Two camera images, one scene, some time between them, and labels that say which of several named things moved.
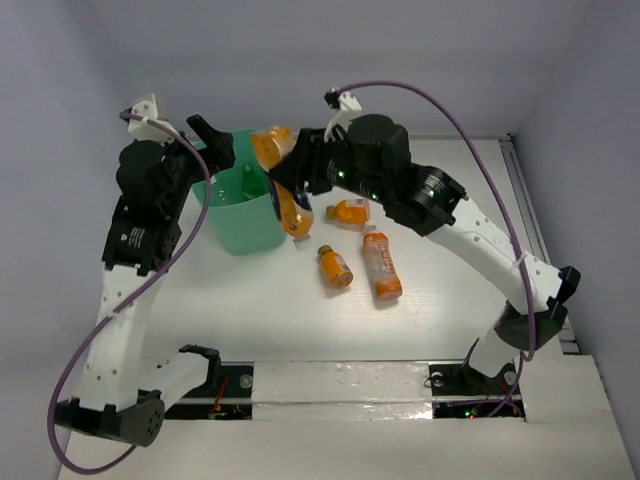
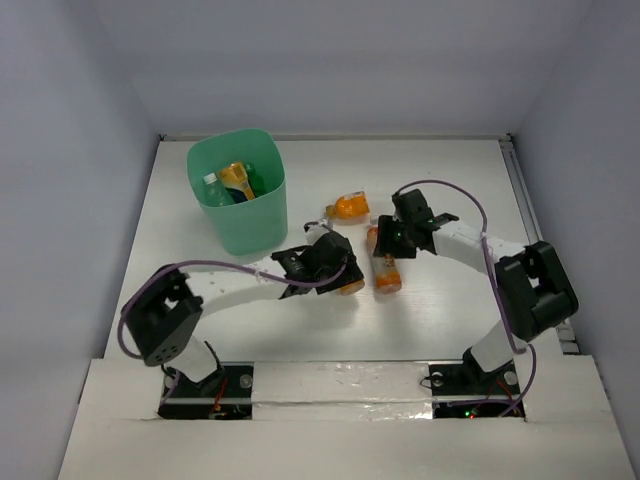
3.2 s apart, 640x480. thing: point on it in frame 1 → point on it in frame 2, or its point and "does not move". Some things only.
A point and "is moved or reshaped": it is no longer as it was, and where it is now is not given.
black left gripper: [201, 151] → [347, 270]
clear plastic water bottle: [226, 189] does not move
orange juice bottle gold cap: [335, 267] is moved or reshaped
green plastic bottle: [253, 185] does not move
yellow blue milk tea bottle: [271, 145] → [234, 179]
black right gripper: [304, 160] → [385, 243]
